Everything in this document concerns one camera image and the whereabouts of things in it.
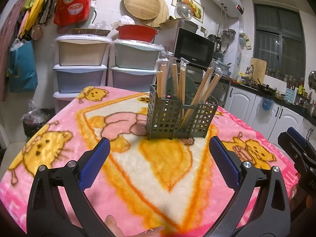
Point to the left drawer storage tower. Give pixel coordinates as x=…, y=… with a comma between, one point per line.
x=80, y=68

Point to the person's right hand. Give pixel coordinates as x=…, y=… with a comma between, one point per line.
x=301, y=201

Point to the food picture right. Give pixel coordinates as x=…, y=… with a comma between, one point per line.
x=196, y=8

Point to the red hanging bag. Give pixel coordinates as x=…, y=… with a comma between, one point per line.
x=70, y=12

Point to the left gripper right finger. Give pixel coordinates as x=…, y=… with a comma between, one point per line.
x=259, y=205

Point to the dark window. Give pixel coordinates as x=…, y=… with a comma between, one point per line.
x=279, y=40

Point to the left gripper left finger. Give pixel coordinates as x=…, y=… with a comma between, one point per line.
x=58, y=205

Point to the blue hanging bag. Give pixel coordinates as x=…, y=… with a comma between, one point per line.
x=22, y=74

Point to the drawer storage tower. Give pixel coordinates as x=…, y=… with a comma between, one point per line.
x=135, y=64
x=80, y=68

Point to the red plastic basin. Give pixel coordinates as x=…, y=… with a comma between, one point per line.
x=136, y=32

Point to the glass pot lid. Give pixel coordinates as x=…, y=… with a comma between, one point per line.
x=183, y=11

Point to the green plastic utensil basket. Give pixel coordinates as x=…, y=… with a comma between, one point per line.
x=171, y=118

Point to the person's left hand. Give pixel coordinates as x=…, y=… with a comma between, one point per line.
x=111, y=223

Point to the pink cartoon blanket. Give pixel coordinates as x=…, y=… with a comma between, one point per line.
x=143, y=183

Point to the wooden cutting board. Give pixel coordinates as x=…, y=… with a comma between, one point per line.
x=259, y=69

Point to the wicker basket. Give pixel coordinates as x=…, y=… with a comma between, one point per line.
x=91, y=31

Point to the round bamboo tray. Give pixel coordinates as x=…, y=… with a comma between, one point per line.
x=143, y=9

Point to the white kitchen cabinets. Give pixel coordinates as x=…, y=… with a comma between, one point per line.
x=246, y=104

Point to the right drawer storage tower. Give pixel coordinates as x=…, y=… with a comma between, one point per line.
x=135, y=64

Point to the black microwave oven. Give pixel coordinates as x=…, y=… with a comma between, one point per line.
x=186, y=44

